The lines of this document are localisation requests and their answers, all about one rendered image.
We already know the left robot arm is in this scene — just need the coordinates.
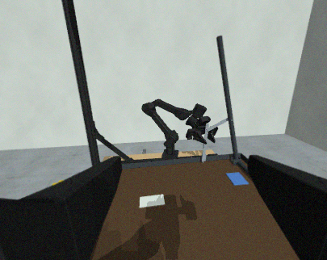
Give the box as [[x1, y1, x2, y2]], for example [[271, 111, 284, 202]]
[[141, 99, 211, 155]]

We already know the flat blue rectangular block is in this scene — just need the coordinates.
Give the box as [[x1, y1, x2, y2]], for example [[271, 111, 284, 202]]
[[226, 172, 249, 186]]

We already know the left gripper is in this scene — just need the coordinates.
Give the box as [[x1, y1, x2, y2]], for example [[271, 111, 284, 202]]
[[186, 121, 218, 144]]

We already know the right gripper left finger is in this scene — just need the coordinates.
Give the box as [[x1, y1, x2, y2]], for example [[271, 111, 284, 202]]
[[0, 156, 122, 260]]

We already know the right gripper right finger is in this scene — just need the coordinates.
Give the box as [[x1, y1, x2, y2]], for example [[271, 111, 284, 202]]
[[247, 155, 327, 260]]

